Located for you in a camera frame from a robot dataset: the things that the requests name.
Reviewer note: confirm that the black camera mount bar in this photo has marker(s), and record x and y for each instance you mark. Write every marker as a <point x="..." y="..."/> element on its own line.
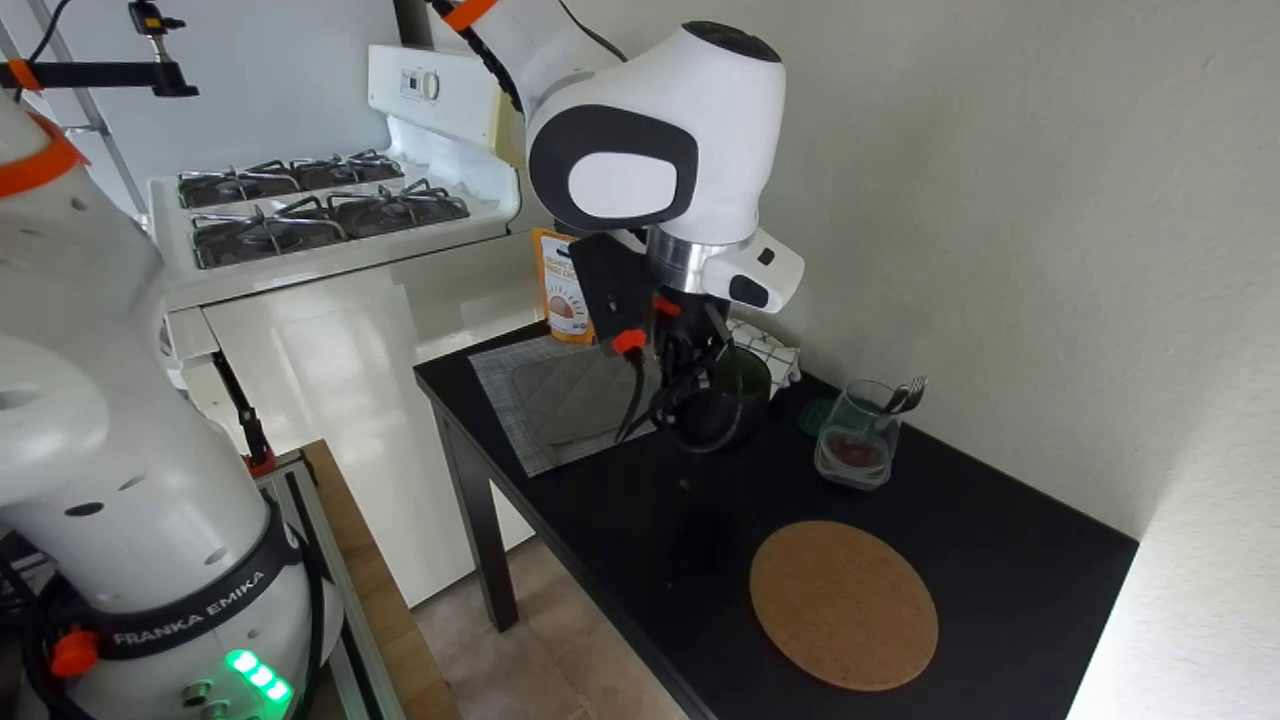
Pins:
<point x="115" y="78"/>

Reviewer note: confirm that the black mug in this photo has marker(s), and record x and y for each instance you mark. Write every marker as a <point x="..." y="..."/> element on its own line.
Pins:
<point x="726" y="416"/>

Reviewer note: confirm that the white stove unit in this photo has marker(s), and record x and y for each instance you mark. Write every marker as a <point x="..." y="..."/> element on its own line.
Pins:
<point x="345" y="361"/>

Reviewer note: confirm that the black table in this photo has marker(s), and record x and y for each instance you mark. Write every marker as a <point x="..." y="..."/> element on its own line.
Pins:
<point x="664" y="532"/>

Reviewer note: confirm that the black wrist camera block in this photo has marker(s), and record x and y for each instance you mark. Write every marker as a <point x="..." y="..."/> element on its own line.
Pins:
<point x="610" y="284"/>

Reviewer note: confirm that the black rod with red base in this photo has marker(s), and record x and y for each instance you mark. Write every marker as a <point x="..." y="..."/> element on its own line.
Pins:
<point x="247" y="422"/>

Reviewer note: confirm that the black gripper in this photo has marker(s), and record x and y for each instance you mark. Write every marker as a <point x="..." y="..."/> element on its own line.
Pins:
<point x="694" y="335"/>

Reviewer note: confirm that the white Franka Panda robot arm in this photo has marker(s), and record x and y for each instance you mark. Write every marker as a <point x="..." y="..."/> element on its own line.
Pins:
<point x="653" y="146"/>

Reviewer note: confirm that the wooden board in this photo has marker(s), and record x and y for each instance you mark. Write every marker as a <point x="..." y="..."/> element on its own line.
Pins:
<point x="380" y="603"/>

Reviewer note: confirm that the round cork coaster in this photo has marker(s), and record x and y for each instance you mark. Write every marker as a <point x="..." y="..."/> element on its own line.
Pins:
<point x="842" y="606"/>

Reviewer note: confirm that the grey rectangular mat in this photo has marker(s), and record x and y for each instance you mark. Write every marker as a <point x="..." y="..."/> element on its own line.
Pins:
<point x="563" y="406"/>

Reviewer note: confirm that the glass cup with dark contents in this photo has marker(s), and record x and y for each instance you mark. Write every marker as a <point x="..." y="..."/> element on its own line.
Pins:
<point x="862" y="443"/>

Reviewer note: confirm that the black stove grate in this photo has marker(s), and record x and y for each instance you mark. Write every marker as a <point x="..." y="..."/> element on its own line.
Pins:
<point x="286" y="172"/>
<point x="304" y="225"/>

